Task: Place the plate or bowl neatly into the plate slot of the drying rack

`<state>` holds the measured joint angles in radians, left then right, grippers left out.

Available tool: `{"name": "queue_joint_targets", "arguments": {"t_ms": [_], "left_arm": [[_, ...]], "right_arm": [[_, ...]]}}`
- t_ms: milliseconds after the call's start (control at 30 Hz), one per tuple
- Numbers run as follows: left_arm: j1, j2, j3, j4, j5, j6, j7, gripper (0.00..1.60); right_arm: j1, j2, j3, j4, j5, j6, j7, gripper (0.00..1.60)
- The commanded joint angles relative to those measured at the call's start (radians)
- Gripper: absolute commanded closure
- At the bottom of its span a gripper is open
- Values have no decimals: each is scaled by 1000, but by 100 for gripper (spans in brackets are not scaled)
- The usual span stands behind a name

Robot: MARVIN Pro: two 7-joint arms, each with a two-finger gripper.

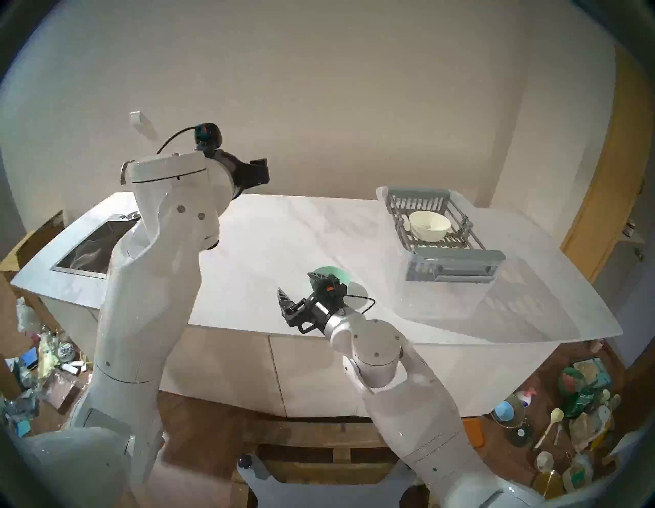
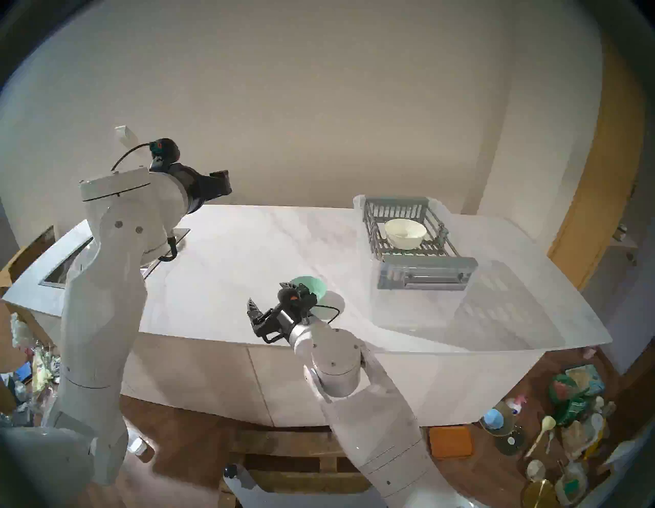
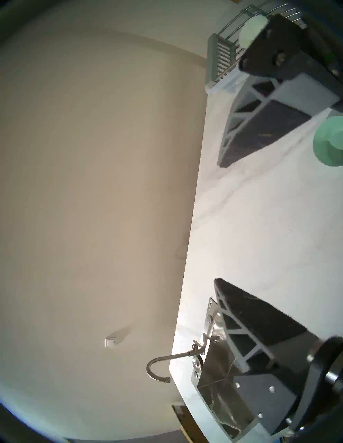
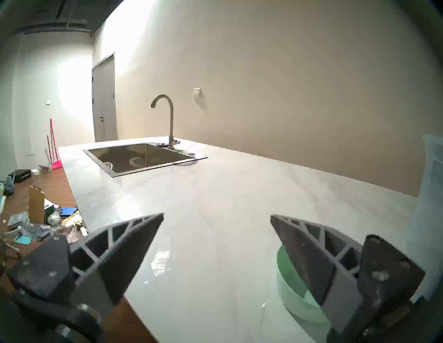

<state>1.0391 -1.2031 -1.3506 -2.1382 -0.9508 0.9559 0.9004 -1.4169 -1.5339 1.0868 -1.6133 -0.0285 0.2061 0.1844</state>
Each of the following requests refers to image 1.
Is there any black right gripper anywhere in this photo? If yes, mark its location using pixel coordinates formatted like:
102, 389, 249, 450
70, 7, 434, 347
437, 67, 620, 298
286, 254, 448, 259
277, 272, 348, 334

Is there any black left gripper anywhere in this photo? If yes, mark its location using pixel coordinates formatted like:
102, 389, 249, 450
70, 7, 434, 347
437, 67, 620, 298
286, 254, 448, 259
217, 149, 270, 200

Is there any mint green plastic bowl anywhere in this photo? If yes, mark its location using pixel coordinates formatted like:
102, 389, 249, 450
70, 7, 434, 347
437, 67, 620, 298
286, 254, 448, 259
312, 266, 352, 290

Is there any cream plastic bowl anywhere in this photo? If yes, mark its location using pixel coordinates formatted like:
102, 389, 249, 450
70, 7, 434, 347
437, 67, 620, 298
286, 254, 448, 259
408, 210, 452, 242

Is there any grey dish drying rack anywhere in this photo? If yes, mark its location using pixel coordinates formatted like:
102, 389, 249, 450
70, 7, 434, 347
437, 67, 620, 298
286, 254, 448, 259
387, 187, 506, 283

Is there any yellow round plate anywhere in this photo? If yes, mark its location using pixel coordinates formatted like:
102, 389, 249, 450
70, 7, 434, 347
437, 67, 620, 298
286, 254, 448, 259
531, 470, 563, 500

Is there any white counter cabinet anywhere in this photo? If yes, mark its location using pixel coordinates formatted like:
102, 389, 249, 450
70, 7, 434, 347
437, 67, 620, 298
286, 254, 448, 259
41, 297, 563, 418

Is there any clear plastic storage bin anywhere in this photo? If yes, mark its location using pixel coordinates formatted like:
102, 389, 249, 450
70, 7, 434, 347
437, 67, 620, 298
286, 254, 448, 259
376, 185, 508, 323

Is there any wooden pallet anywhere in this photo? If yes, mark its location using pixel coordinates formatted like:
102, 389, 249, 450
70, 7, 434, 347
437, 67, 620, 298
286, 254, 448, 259
241, 417, 425, 508

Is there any stainless steel sink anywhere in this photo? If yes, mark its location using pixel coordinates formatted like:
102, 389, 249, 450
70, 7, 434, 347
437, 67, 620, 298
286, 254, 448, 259
50, 215, 141, 280

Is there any orange plastic tray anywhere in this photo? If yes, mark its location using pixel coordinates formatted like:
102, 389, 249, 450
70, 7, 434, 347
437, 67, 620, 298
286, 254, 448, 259
462, 417, 485, 449

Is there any white plastic bag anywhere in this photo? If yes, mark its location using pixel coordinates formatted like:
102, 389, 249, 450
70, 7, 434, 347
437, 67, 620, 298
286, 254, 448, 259
16, 298, 41, 336

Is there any dark glass lid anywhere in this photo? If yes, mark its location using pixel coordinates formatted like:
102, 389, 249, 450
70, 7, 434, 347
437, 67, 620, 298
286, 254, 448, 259
507, 417, 535, 447

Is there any yellow snack packet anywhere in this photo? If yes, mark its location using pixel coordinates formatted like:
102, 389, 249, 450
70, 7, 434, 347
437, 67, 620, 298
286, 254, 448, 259
40, 338, 61, 377

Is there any cream plastic spoon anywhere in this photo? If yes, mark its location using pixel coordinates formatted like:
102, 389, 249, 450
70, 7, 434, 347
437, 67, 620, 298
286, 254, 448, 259
534, 408, 565, 451

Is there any green snack bag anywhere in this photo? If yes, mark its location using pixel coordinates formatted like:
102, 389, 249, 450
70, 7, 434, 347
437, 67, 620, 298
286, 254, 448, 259
563, 382, 599, 418

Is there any teal food box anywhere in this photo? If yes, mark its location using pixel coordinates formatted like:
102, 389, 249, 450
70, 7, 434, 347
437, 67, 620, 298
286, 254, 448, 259
571, 356, 612, 387

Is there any white container green sponge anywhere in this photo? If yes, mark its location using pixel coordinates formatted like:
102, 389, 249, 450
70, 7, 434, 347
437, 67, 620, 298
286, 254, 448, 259
562, 453, 594, 492

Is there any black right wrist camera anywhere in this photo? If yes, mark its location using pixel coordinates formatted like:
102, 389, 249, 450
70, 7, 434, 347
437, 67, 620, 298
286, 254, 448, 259
315, 279, 348, 305

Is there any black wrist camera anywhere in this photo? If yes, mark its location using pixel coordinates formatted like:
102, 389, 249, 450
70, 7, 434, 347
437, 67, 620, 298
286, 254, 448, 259
315, 279, 348, 305
194, 123, 222, 152

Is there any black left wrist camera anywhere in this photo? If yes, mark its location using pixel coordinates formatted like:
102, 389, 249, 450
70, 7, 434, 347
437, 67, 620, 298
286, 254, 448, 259
194, 123, 222, 152

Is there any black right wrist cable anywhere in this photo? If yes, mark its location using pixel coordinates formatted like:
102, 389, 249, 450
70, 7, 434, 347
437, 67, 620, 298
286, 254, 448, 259
343, 294, 377, 315

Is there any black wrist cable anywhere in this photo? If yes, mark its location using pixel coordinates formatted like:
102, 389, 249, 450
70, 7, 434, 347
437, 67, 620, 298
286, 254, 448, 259
156, 127, 198, 154
343, 294, 377, 315

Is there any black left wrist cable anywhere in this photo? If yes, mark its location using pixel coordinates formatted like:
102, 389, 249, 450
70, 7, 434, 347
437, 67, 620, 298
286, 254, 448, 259
156, 127, 198, 154

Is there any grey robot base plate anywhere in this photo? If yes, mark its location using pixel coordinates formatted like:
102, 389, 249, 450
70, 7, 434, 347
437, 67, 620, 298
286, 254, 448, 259
236, 453, 416, 508

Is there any wooden door frame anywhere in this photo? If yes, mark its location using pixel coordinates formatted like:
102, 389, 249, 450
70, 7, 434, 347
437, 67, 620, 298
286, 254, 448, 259
560, 44, 648, 282

